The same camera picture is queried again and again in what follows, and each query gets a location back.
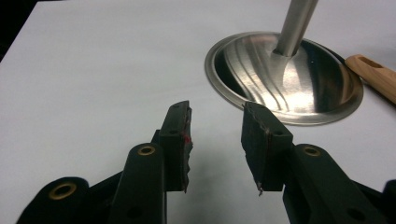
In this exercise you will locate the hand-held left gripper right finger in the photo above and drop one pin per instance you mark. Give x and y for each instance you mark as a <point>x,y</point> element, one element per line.
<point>267,155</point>

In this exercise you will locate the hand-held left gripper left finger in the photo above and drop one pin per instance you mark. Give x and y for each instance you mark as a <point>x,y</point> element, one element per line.
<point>146,186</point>

